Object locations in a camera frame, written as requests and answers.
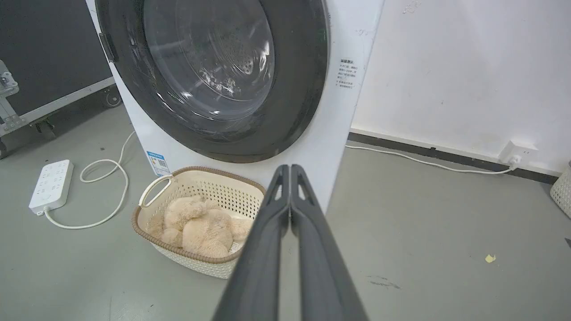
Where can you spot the beige plush teddy bear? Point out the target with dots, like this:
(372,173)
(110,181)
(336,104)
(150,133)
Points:
(205,227)

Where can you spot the cream woven laundry basket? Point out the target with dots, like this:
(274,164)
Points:
(200,183)

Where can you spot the white wall plug adapter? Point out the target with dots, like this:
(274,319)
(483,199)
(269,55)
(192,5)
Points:
(517,153)

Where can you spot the yellow paper scrap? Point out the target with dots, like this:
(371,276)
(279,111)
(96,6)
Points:
(490,258)

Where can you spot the white washing machine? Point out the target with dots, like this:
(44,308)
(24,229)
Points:
(334,111)

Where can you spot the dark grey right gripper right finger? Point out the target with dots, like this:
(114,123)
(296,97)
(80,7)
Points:
(319,263)

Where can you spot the black flight case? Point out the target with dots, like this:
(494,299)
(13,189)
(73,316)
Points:
(44,53)

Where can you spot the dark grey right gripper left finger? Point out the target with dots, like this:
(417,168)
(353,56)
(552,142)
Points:
(261,258)

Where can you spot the white woven basket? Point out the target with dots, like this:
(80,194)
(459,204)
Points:
(563,191)

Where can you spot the round dark washing machine door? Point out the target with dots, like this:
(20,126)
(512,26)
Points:
(294,89)

